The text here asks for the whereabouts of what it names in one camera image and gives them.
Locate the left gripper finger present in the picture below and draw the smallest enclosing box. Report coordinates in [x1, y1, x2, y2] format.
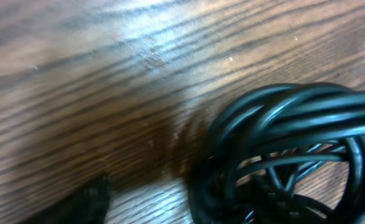
[21, 174, 111, 224]

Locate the black usb cable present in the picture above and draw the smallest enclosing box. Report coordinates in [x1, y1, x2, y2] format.
[187, 82, 365, 224]

